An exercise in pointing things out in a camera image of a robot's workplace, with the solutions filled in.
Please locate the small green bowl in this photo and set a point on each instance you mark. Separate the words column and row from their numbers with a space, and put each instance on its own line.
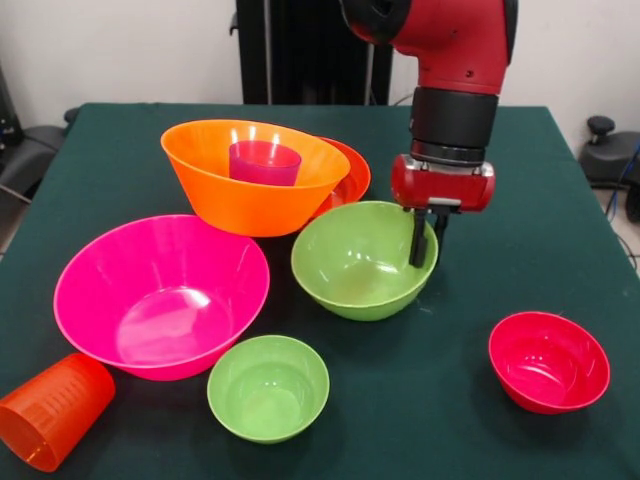
column 267, row 395

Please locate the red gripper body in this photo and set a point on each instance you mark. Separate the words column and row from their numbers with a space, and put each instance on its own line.
column 445, row 190

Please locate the large green bowl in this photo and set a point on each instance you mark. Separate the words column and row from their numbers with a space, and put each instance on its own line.
column 350, row 260

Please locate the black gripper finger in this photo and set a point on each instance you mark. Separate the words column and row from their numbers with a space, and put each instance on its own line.
column 442, row 230
column 419, row 240

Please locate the small pink bowl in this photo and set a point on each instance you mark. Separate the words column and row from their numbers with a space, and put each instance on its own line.
column 547, row 365

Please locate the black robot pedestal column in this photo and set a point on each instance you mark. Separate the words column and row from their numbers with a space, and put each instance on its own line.
column 310, row 50

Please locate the red-orange cup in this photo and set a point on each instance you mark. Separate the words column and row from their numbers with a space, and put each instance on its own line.
column 55, row 405

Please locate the large orange bowl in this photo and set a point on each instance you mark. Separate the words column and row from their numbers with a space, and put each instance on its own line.
column 240, row 205

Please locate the black pedestal leg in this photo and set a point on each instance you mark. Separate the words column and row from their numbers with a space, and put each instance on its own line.
column 30, row 155
column 607, row 160

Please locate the dark green table cloth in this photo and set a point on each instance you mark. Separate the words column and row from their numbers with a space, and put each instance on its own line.
column 350, row 460

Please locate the large pink bowl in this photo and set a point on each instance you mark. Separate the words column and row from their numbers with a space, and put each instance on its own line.
column 160, row 300

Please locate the red-orange bowl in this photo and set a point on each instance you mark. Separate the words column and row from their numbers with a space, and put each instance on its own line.
column 355, row 175

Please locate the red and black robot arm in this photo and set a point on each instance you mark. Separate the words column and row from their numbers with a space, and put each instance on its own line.
column 450, row 50

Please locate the purple cup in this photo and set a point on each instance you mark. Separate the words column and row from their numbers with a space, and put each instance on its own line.
column 265, row 167

